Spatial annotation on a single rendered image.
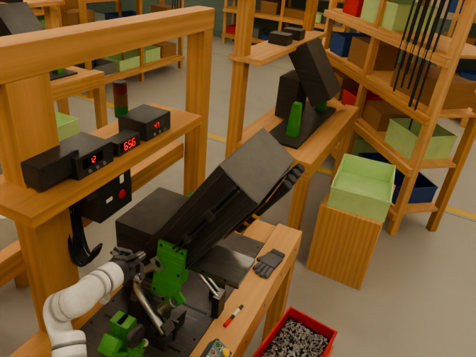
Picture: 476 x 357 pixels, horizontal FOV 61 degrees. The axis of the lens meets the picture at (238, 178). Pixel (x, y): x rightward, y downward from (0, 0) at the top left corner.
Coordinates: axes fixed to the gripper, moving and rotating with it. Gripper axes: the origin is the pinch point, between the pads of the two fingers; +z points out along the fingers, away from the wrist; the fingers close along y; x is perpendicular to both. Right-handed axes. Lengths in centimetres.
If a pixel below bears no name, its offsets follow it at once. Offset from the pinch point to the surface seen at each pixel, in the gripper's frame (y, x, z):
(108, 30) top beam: 60, -36, 15
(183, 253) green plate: -7.2, 1.4, 21.0
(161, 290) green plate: -11.6, 19.6, 22.3
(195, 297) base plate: -23, 27, 46
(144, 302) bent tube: -10.4, 26.5, 19.7
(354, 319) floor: -117, 30, 174
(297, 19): 237, -96, 857
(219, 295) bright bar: -28.5, 12.6, 38.2
